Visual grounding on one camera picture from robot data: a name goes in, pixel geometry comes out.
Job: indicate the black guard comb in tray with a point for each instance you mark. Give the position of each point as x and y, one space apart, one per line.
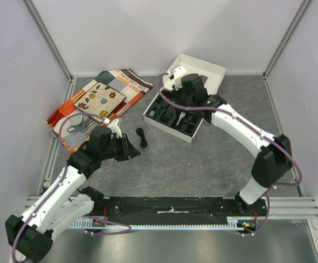
167 119

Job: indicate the black plastic tray insert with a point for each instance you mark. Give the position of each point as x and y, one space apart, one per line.
180 123

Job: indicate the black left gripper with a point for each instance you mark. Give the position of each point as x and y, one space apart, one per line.
128 150

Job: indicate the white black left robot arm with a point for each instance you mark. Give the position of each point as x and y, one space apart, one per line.
33 232

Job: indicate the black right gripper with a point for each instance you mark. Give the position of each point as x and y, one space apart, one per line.
177 96

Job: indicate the white cardboard clipper box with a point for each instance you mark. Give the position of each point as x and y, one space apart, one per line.
214 72

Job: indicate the silver black hair clipper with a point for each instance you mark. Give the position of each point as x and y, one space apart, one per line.
181 117

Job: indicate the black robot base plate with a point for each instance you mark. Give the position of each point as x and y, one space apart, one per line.
174 210

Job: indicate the white slotted cable duct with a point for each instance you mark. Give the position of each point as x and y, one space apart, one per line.
92 224

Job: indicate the small clear oil bottle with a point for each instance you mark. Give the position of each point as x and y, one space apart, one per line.
152 113

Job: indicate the floral square plate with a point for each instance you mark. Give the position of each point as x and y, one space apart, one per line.
100 100

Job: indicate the grey ceramic mug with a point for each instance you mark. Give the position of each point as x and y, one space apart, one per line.
76 124

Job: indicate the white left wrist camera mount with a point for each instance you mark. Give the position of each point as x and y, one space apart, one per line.
114 126

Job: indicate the colourful patchwork cloth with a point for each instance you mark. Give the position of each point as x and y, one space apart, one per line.
124 81

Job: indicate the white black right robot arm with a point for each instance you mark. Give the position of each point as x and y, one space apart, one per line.
272 154

